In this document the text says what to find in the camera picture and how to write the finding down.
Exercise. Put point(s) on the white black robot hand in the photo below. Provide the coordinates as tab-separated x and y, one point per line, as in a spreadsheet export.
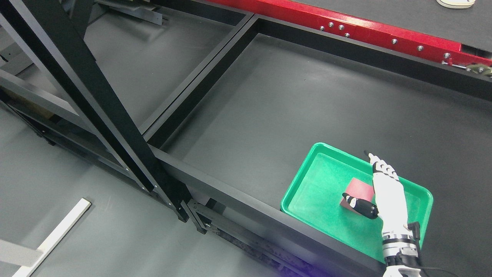
390	202

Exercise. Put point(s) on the pink block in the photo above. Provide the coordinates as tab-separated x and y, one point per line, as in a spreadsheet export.
358	189

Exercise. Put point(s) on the green plastic tray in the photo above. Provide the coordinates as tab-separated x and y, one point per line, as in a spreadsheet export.
314	195

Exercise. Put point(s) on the black metal shelf rack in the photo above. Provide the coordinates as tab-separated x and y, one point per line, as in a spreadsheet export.
212	110

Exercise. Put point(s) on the red metal beam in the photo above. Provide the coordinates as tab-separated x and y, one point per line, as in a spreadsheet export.
402	40

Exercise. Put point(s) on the white desk with leg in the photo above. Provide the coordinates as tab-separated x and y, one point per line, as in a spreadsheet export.
28	259

